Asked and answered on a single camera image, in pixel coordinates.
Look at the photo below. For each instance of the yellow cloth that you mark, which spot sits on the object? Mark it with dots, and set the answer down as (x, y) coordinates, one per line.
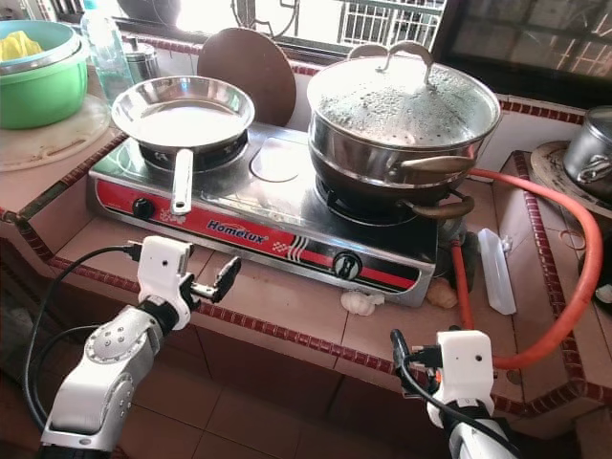
(19, 45)

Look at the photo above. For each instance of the round beige cutting board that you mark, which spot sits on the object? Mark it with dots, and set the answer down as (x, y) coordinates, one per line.
(48, 148)

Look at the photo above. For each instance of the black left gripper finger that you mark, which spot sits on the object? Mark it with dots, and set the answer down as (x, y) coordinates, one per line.
(228, 274)

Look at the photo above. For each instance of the green plastic basin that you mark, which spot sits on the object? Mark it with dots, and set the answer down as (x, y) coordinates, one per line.
(48, 100)

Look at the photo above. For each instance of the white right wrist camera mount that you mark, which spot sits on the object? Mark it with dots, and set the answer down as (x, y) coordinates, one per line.
(464, 368)

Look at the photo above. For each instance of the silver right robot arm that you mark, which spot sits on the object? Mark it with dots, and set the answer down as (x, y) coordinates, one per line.
(478, 448)

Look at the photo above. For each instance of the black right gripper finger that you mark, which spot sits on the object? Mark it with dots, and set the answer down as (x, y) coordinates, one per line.
(400, 350)

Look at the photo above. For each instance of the clear plastic water bottle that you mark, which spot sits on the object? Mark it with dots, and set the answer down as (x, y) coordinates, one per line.
(105, 53)

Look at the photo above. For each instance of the steel frying pan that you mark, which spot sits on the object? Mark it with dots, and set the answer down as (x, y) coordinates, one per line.
(182, 122)

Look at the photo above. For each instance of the brown onion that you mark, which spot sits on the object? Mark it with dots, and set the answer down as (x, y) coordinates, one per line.
(442, 294)

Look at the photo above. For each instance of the steel cooking pot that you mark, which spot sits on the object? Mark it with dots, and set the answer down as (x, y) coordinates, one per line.
(593, 153)

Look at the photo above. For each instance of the steel red gas stove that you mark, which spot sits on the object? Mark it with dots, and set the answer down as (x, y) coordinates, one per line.
(258, 196)

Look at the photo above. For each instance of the white flat plastic box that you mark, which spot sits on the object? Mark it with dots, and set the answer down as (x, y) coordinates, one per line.
(497, 273)

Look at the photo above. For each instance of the window with metal grille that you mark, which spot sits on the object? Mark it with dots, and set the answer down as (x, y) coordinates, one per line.
(382, 19)

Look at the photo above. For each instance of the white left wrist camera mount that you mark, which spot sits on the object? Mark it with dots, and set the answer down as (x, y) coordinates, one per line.
(164, 273)

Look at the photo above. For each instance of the round beige mat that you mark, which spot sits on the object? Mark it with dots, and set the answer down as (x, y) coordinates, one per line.
(550, 182)

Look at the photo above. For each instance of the small steel cup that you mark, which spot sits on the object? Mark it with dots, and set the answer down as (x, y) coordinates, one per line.
(145, 59)

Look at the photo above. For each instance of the steel steamer pot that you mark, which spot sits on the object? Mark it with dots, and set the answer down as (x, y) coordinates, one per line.
(354, 158)

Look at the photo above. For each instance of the small round brown board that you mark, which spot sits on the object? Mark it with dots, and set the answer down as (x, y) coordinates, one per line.
(365, 51)

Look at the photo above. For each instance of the white garlic bulb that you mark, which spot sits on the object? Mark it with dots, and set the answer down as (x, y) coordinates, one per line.
(361, 303)

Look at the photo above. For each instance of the large round brown board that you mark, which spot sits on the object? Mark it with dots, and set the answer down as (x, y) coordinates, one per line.
(249, 67)

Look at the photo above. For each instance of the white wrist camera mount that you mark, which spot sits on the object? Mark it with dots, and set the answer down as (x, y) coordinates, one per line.
(464, 368)
(164, 273)

